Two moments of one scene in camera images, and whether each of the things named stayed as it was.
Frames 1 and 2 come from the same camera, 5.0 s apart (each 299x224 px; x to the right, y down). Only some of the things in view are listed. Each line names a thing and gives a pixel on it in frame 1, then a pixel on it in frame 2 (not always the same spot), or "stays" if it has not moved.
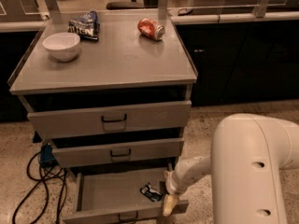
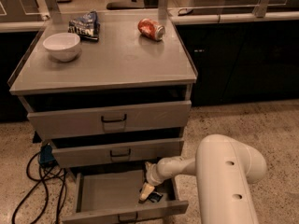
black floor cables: [48, 190] stays
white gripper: [173, 184] → [151, 175]
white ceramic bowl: [63, 47] stays
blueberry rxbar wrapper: [150, 192] stays
